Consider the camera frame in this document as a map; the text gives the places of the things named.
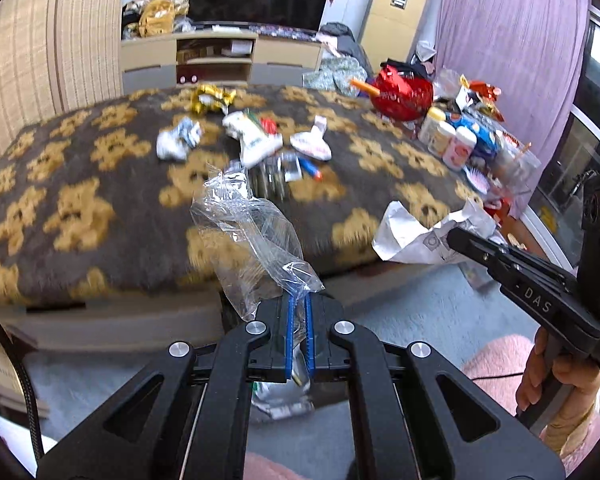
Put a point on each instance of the orange tube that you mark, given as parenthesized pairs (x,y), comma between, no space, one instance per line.
(365,87)

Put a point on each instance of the glass red side table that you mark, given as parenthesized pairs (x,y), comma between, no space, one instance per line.
(500,207)

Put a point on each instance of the white pink wrapper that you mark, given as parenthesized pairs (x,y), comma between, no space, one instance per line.
(311,142)

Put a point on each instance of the black trash bin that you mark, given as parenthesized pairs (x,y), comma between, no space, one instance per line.
(232,317)

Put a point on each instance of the grey clothes pile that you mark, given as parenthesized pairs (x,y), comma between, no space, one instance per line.
(345,42)

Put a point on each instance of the clear plastic cup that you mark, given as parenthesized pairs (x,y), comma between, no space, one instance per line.
(517,170)

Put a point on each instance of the person's right forearm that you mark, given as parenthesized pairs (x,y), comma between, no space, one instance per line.
(585,435)

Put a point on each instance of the white green snack packet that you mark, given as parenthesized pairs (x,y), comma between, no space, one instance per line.
(252,140)

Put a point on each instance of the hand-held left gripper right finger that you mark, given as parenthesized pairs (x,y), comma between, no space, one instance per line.
(311,340)

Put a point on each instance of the white bottle yellow cap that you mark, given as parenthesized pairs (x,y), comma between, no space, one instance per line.
(430,127)

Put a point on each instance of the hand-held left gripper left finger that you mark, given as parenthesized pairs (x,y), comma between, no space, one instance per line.
(286,340)

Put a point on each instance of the beige standing air conditioner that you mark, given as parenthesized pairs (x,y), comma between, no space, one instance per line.
(395,25)

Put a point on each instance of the white blue wrapper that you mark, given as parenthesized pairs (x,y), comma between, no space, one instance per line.
(177,140)

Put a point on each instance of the small red wrapper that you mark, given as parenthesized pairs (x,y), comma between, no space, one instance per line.
(268,125)

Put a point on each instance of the silver foil wrapper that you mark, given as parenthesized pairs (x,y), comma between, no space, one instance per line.
(275,180)

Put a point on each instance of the pink hairbrush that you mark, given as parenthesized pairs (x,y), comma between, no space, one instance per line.
(476,180)

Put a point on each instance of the red basket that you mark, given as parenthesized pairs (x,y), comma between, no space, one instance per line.
(400,92)

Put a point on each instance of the white pink label bottle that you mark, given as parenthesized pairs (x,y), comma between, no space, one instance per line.
(459,150)

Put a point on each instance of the clear plastic wrapper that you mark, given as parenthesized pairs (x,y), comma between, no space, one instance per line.
(250,230)

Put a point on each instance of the bear-print brown blanket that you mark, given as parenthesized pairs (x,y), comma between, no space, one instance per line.
(105,200)

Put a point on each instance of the floral green cloth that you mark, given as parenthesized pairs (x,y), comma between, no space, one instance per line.
(335,75)

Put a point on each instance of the beige low table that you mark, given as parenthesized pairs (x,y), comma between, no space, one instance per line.
(130,320)

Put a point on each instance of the blue round tin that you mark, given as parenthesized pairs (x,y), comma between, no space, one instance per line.
(482,135)

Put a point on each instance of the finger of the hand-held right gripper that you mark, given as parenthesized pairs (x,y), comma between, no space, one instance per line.
(480,252)

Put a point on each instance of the yellow backpack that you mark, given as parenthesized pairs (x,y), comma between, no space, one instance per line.
(156,17)

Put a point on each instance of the small blue orange packet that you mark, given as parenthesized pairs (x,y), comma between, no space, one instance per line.
(311,169)

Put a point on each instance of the patterned dark cloth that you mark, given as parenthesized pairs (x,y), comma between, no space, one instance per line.
(285,31)

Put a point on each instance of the white cream bottle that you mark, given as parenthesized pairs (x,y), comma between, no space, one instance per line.
(441,141)

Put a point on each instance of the white paper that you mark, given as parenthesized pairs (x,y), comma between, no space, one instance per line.
(405,240)

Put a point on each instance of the gold foil wrapper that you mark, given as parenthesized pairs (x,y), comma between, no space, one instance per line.
(212,99)

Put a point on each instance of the beige grey television cabinet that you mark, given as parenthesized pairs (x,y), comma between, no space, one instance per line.
(150,65)

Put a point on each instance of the person's right hand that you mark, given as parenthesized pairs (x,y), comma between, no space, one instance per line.
(530,375)

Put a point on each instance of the red snack bags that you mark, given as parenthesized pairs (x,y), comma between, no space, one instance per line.
(485,97)

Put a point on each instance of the bamboo folding screen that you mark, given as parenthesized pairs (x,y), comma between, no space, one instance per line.
(40,60)

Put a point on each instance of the purple curtain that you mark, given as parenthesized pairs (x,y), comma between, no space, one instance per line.
(505,60)

